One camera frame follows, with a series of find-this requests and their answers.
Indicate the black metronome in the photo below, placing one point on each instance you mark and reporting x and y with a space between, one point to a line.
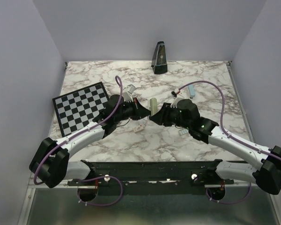
159 61

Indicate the white staple box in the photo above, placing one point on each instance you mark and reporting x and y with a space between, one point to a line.
138 128

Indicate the black white chessboard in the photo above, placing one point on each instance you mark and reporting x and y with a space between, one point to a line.
78 108

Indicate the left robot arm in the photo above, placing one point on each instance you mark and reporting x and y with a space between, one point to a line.
72 145

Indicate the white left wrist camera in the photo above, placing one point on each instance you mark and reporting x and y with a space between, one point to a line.
127 93

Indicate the light blue stapler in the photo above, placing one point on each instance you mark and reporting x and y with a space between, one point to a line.
191 91

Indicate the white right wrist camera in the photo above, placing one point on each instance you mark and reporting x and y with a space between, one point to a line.
176 94

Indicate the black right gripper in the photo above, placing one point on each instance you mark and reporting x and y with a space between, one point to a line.
161 116

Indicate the small grey staple tray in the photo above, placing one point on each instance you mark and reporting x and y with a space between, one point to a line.
183 131

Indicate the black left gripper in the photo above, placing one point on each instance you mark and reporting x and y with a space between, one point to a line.
140 111

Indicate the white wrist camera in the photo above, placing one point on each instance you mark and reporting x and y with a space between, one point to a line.
127 93
176 94

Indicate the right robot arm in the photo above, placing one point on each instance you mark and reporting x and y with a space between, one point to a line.
263 164

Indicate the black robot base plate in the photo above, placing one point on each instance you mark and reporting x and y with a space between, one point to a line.
136 178

